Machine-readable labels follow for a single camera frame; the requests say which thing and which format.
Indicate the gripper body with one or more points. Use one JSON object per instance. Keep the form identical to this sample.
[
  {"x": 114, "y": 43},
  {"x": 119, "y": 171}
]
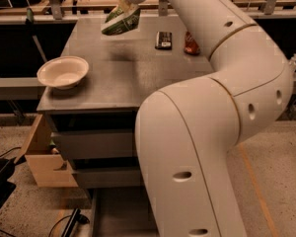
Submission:
[{"x": 126, "y": 6}]

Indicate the green jalapeno chip bag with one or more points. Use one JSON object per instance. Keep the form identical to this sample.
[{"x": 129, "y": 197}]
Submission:
[{"x": 119, "y": 22}]

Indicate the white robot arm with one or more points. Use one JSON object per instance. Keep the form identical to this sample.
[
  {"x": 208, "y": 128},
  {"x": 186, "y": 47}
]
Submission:
[{"x": 184, "y": 131}]

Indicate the grey drawer cabinet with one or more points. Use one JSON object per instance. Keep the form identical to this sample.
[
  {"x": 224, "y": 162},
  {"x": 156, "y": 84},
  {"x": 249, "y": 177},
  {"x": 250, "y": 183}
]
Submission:
[{"x": 124, "y": 70}]

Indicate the grey top drawer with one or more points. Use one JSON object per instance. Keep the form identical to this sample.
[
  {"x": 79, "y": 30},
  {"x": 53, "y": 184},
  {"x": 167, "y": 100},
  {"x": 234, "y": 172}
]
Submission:
[{"x": 93, "y": 144}]

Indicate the grey middle drawer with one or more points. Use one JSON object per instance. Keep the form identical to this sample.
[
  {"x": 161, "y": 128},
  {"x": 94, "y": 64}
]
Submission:
[{"x": 107, "y": 177}]

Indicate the grey open bottom drawer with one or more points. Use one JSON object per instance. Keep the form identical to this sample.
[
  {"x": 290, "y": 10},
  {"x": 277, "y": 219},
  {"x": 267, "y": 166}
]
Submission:
[{"x": 122, "y": 212}]

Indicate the black snack bar packet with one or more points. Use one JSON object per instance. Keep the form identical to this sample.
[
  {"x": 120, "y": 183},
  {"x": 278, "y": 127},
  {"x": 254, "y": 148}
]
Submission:
[{"x": 163, "y": 40}]

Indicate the orange soda can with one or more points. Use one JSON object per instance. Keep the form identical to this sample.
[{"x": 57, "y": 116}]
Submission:
[{"x": 191, "y": 47}]

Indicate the white paper bowl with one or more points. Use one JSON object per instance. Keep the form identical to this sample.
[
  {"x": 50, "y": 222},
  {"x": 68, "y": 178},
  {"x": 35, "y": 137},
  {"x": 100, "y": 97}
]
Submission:
[{"x": 64, "y": 72}]

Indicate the clear sanitizer bottle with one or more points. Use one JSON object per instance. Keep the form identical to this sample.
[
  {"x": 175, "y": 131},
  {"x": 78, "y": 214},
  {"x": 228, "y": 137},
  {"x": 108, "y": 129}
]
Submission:
[{"x": 294, "y": 60}]

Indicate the wooden box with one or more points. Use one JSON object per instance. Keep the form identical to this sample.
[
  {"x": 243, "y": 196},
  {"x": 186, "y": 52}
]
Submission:
[{"x": 47, "y": 166}]

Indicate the black equipment case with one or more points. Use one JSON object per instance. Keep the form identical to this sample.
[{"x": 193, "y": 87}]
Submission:
[{"x": 0, "y": 185}]

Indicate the black power strip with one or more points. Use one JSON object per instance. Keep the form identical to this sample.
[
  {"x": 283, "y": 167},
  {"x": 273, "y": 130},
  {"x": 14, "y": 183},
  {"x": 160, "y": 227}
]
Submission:
[{"x": 75, "y": 217}]

